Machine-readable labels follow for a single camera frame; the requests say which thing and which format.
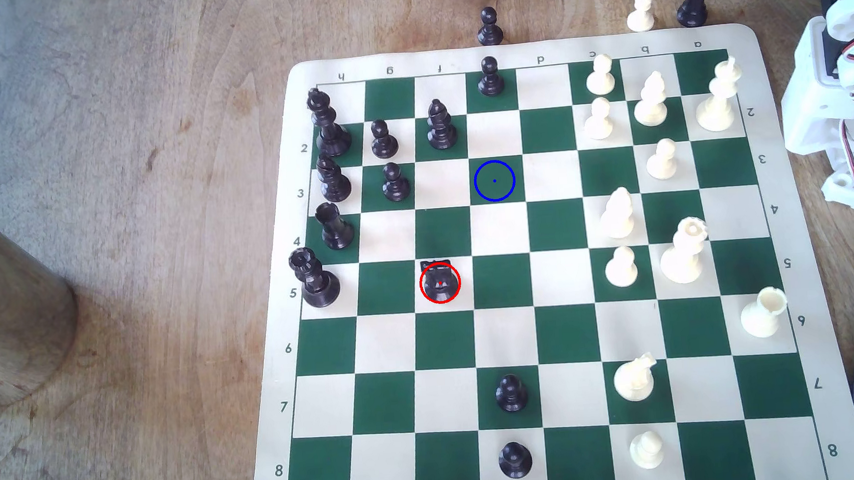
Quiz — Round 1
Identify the black rook chess piece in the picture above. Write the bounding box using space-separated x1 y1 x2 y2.
315 200 356 252
675 0 714 30

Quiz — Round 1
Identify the black knight chess piece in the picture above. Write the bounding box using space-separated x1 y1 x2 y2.
421 257 456 304

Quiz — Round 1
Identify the white knight chess piece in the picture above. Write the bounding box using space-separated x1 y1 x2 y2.
611 352 661 404

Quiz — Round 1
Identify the black queen chess piece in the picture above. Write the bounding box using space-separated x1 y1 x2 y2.
287 245 342 311

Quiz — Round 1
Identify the white rook chess piece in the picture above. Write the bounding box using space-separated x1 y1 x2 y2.
739 284 791 340

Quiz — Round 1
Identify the white bishop chess piece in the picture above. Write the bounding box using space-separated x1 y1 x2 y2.
631 70 670 129
597 185 637 241

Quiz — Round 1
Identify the black bishop chess piece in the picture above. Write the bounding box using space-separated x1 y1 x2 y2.
425 97 459 151
314 153 354 204

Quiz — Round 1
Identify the black king chess piece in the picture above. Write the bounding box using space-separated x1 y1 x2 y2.
306 84 353 160

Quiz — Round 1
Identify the white queen chess piece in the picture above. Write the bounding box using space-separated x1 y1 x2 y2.
657 215 713 286

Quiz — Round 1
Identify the white king chess piece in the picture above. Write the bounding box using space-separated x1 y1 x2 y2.
691 54 747 134

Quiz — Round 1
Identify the white pawn chess piece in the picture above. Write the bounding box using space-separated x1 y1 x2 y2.
584 53 618 97
582 96 615 142
628 429 667 472
645 137 680 182
625 0 657 34
603 245 640 289

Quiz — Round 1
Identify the green and white chess mat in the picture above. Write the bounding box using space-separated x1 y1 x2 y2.
219 15 854 480

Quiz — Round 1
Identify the black pawn chess piece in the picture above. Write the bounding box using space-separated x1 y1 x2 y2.
380 160 412 204
497 440 535 480
494 373 530 415
475 5 505 48
369 118 400 161
476 55 506 98

